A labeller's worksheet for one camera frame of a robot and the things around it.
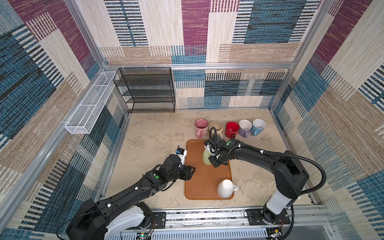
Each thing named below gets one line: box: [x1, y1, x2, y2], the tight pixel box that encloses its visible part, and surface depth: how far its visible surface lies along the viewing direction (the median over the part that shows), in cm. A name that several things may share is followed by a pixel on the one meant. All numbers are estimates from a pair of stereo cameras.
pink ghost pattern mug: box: [194, 118, 209, 139], surface depth 98 cm
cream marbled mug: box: [209, 121, 224, 138], surface depth 103 cm
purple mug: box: [238, 119, 253, 138], surface depth 103 cm
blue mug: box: [250, 118, 266, 136], surface depth 101 cm
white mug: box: [217, 179, 240, 199], surface depth 77 cm
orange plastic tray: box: [185, 139, 232, 200], surface depth 86 cm
